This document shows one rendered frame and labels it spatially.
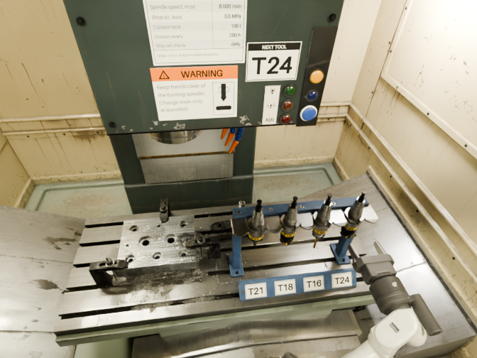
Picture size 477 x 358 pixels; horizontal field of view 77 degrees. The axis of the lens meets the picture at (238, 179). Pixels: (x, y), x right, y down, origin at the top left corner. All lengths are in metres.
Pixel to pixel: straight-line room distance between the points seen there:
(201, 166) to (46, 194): 1.11
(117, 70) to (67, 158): 1.56
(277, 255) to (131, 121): 0.87
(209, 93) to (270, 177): 1.54
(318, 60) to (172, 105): 0.29
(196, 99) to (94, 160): 1.53
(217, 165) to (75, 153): 0.93
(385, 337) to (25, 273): 1.44
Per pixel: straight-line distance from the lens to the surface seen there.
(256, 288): 1.16
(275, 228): 0.97
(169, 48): 0.56
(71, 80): 1.81
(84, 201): 2.11
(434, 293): 1.52
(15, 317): 1.60
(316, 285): 1.22
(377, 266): 0.99
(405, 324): 0.90
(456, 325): 1.49
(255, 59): 0.58
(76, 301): 1.31
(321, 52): 0.61
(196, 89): 0.59
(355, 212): 1.04
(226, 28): 0.56
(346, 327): 1.41
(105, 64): 0.59
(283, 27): 0.58
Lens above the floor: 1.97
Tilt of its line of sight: 42 degrees down
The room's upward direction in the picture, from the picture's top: 2 degrees clockwise
